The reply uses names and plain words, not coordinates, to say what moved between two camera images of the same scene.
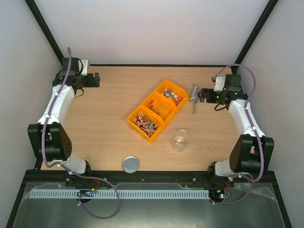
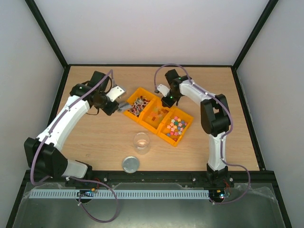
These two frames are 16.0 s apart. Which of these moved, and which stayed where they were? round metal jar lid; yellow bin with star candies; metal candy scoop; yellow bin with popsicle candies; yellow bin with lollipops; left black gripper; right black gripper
Moved: yellow bin with lollipops; yellow bin with star candies; left black gripper; right black gripper; metal candy scoop
Stayed: round metal jar lid; yellow bin with popsicle candies
